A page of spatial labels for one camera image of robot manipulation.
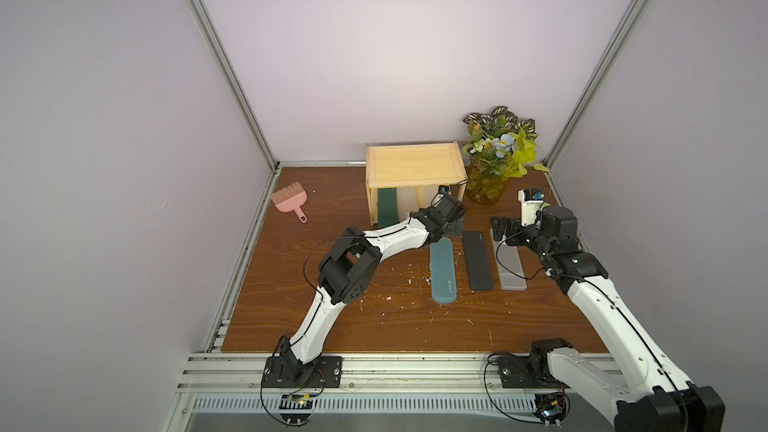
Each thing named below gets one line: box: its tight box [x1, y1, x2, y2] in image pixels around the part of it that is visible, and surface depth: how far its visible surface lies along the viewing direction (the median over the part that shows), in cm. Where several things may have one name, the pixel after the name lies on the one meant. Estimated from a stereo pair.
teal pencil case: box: [430, 237, 457, 304], surface depth 91 cm
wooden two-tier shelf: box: [366, 141, 468, 227], surface depth 94 cm
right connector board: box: [533, 392, 570, 429], surface depth 71 cm
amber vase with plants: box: [462, 106, 549, 205], surface depth 100 cm
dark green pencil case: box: [378, 188, 398, 228], surface depth 109 cm
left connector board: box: [279, 394, 314, 428], surface depth 72 cm
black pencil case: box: [463, 231, 494, 291], surface depth 94 cm
